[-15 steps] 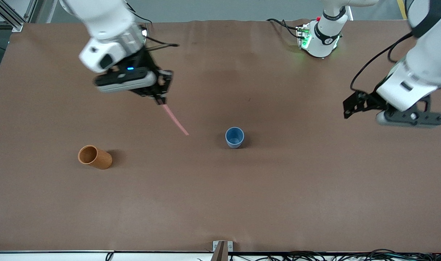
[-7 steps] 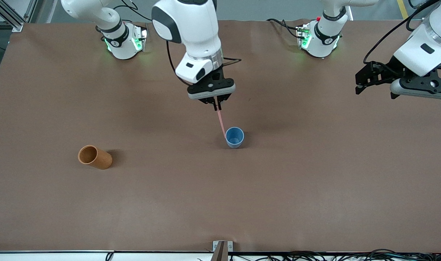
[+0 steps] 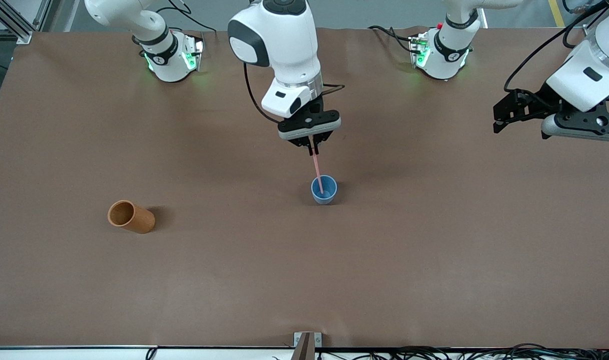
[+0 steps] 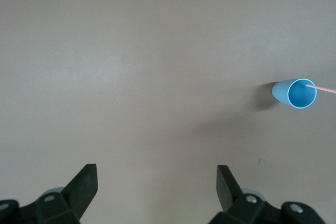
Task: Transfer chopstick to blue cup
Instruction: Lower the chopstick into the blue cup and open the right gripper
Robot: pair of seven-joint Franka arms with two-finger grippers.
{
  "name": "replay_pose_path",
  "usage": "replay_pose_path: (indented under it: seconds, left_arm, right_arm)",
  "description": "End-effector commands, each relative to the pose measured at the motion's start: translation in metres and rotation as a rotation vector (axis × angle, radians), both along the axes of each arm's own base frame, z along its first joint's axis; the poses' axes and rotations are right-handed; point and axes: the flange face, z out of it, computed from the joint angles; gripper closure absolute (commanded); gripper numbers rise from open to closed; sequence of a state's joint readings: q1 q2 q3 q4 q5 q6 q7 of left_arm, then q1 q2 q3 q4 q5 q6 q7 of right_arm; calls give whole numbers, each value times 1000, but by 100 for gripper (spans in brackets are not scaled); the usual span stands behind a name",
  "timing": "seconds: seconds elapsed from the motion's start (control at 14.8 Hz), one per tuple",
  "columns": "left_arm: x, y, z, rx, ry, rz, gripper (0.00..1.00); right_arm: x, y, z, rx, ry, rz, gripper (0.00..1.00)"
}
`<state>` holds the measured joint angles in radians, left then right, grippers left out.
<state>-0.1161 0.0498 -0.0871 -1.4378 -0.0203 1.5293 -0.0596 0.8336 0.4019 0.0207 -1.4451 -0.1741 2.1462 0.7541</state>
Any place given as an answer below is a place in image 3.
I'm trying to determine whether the pink chopstick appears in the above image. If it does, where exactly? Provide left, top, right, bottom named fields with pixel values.
left=312, top=149, right=325, bottom=195

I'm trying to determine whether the blue cup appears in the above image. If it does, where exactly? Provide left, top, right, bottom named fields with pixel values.
left=311, top=175, right=338, bottom=206

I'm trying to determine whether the orange cylindrical cup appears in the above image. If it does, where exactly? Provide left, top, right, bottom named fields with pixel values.
left=108, top=200, right=156, bottom=234

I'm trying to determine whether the brown table mat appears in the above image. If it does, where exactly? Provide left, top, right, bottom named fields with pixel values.
left=0, top=26, right=609, bottom=350

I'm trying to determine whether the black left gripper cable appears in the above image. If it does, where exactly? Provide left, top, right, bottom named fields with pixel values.
left=503, top=0, right=609, bottom=93

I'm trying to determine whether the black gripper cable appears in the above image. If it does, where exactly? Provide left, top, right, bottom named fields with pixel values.
left=503, top=0, right=609, bottom=93
left=243, top=62, right=346, bottom=125

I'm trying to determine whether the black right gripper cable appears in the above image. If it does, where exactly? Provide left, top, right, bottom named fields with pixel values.
left=243, top=62, right=346, bottom=125

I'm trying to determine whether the black left arm base cable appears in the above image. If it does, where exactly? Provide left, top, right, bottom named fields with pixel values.
left=368, top=24, right=416, bottom=53

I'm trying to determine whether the black arm base cable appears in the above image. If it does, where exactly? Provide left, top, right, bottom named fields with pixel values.
left=368, top=24, right=416, bottom=53
left=156, top=0, right=218, bottom=34

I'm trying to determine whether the black right arm base cable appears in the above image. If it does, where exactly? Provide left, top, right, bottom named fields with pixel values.
left=156, top=0, right=218, bottom=34

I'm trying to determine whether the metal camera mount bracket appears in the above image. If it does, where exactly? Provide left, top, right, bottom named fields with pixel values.
left=293, top=331, right=322, bottom=360

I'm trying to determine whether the aluminium frame profile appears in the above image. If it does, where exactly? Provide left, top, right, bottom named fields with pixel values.
left=0, top=0, right=53, bottom=44

